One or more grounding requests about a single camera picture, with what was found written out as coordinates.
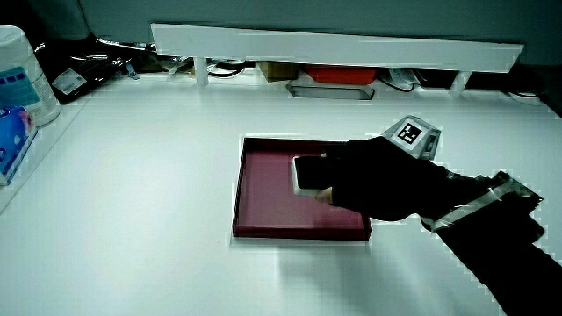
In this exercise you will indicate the person's right hand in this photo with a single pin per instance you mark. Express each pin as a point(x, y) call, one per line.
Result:
point(377, 180)

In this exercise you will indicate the dark red shallow tray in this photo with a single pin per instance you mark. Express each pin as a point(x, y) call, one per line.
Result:
point(272, 206)

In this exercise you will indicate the red flat box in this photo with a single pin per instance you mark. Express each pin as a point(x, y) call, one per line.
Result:
point(340, 74)

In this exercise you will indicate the white desk riser shelf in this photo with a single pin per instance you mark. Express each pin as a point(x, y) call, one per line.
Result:
point(333, 46)

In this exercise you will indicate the brown cardboard box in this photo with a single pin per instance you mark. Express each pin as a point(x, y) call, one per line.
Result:
point(277, 71)

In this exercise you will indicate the black bag with white label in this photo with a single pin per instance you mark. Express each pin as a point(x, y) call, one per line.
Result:
point(83, 72)

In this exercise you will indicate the blue tissue packet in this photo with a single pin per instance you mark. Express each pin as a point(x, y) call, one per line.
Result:
point(13, 140)

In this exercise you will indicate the white wipes canister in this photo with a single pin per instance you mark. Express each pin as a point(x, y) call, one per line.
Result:
point(24, 79)

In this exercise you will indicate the grey rectangular frame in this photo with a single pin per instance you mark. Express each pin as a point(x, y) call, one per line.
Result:
point(303, 92)

